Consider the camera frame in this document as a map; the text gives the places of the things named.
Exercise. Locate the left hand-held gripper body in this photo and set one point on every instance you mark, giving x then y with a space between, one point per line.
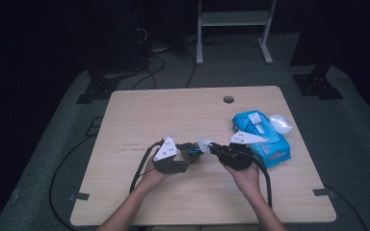
170 165

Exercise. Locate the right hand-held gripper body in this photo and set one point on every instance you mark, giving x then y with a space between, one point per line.
237 157

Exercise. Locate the white wet wipe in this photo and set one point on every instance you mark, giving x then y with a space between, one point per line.
204 145

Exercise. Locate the blue toy car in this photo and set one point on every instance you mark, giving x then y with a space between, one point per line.
191 152

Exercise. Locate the blue wet wipes pack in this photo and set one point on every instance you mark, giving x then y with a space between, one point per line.
273 152

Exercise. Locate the person's left hand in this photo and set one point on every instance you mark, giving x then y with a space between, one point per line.
154 179

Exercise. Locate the person's right hand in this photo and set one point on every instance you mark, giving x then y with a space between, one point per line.
245 181

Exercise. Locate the clear oval plastic lid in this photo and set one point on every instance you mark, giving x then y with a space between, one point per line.
281 124

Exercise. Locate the black floor tape marking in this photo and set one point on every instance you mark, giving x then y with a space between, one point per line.
90 126

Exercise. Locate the dark tape piece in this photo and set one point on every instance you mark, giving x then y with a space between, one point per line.
79 196
322 192

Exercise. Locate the black stand base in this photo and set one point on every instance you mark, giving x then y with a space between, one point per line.
316 86
98 89

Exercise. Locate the white metal stand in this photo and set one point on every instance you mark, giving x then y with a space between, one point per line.
234 18

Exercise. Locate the dark equipment cabinet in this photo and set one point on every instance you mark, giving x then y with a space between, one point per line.
115 38

